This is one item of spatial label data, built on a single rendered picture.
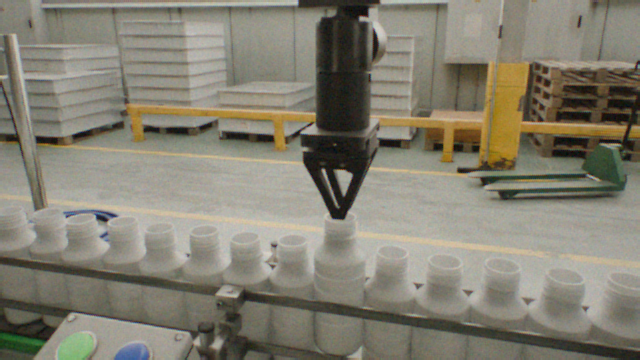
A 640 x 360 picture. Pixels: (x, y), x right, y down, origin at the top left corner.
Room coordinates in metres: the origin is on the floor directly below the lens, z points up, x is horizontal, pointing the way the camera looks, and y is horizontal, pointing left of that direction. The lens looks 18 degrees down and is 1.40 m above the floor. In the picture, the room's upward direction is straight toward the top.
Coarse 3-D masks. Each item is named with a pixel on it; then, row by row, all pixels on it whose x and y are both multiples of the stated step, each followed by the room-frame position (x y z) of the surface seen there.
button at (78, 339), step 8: (72, 336) 0.39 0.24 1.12; (80, 336) 0.39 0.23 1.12; (88, 336) 0.39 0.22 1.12; (64, 344) 0.38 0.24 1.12; (72, 344) 0.38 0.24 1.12; (80, 344) 0.38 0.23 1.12; (88, 344) 0.38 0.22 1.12; (64, 352) 0.37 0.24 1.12; (72, 352) 0.37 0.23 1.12; (80, 352) 0.37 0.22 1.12; (88, 352) 0.37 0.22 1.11
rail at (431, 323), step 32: (0, 256) 0.57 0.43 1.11; (192, 288) 0.50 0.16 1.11; (416, 288) 0.50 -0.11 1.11; (128, 320) 0.52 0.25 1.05; (384, 320) 0.44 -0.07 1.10; (416, 320) 0.43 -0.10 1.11; (448, 320) 0.42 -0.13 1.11; (288, 352) 0.47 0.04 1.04; (576, 352) 0.39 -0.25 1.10; (608, 352) 0.38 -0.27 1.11
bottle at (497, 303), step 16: (496, 272) 0.43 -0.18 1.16; (512, 272) 0.43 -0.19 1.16; (480, 288) 0.45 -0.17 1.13; (496, 288) 0.43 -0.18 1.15; (512, 288) 0.43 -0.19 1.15; (480, 304) 0.44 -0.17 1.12; (496, 304) 0.43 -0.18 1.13; (512, 304) 0.43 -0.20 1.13; (480, 320) 0.43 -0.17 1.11; (496, 320) 0.42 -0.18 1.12; (512, 320) 0.42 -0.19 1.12; (480, 352) 0.43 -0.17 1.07; (496, 352) 0.42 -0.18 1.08; (512, 352) 0.42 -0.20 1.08
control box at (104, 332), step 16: (80, 320) 0.41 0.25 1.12; (96, 320) 0.41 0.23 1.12; (112, 320) 0.41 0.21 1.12; (64, 336) 0.40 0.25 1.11; (96, 336) 0.39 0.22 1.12; (112, 336) 0.39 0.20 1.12; (128, 336) 0.39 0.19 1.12; (144, 336) 0.39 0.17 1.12; (160, 336) 0.39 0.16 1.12; (176, 336) 0.39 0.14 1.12; (48, 352) 0.38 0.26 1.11; (96, 352) 0.38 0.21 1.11; (112, 352) 0.38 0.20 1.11; (160, 352) 0.37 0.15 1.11; (176, 352) 0.37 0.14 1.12; (192, 352) 0.39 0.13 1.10
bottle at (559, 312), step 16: (560, 272) 0.44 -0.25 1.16; (576, 272) 0.43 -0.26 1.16; (544, 288) 0.43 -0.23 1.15; (560, 288) 0.41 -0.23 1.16; (576, 288) 0.41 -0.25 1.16; (544, 304) 0.42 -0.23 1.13; (560, 304) 0.41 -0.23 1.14; (576, 304) 0.41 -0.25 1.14; (528, 320) 0.43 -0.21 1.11; (544, 320) 0.41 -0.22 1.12; (560, 320) 0.40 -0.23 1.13; (576, 320) 0.40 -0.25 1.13; (560, 336) 0.40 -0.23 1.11; (576, 336) 0.40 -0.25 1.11; (528, 352) 0.42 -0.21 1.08; (544, 352) 0.40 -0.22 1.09; (560, 352) 0.40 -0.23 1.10
